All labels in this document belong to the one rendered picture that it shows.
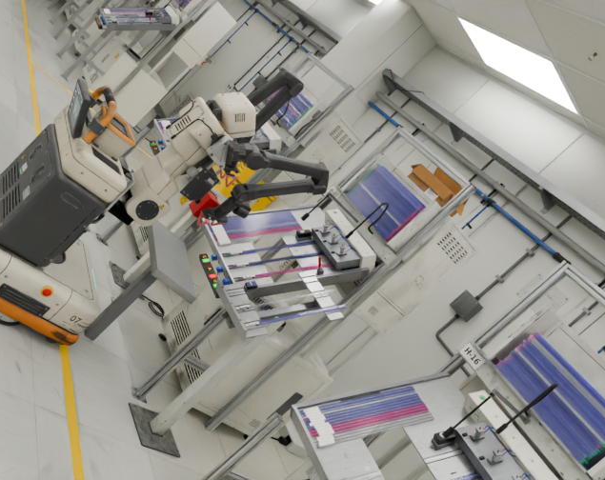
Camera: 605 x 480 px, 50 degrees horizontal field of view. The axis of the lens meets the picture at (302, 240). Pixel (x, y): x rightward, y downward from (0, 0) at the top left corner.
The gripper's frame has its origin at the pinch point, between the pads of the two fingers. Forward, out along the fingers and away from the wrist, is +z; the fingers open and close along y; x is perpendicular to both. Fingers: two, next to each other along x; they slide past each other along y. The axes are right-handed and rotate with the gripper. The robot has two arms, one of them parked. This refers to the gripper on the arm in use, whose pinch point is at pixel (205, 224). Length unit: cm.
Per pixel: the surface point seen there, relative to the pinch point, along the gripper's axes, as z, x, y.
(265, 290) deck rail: 1.1, 36.5, -23.5
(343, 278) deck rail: -22, 45, -57
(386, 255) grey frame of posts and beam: -44, 45, -70
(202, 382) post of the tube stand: 34, 65, 6
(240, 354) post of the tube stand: 13, 62, -1
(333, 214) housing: -21, 6, -85
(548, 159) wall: -108, 5, -280
